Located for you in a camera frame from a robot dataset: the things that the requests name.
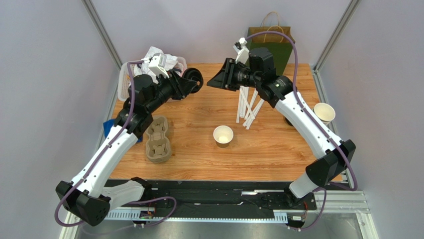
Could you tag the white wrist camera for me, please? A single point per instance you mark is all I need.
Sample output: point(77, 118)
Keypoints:
point(157, 65)
point(241, 50)

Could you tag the brown paper coffee cup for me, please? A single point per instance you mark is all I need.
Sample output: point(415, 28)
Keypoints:
point(223, 135)

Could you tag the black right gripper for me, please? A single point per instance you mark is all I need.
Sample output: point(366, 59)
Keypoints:
point(229, 74)

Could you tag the white plastic basket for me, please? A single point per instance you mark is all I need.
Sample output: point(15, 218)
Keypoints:
point(124, 76)

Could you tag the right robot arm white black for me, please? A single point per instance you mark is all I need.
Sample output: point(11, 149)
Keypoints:
point(333, 154)

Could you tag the black plastic cup lid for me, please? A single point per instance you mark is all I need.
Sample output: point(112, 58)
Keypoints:
point(194, 75)

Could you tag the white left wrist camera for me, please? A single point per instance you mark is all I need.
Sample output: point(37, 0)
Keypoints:
point(157, 65)

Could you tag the stack of paper cups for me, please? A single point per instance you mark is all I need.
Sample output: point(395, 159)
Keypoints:
point(324, 112)

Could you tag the crumpled white cloth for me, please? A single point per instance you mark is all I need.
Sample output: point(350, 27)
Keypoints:
point(170, 61)

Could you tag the stack of black lids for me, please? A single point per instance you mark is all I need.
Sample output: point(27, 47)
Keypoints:
point(288, 122)

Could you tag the green paper gift bag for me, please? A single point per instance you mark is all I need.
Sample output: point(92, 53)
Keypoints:
point(277, 45)

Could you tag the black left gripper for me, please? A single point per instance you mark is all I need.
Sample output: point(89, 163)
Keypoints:
point(181, 87)

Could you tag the blue cloth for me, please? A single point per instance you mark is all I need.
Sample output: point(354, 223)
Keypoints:
point(107, 127)

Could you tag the cardboard cup carrier tray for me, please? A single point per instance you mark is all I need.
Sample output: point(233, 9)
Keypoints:
point(158, 146)

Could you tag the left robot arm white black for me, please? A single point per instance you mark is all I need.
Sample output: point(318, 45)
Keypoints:
point(86, 195)

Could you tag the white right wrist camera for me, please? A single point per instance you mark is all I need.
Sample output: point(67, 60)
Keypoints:
point(241, 50)

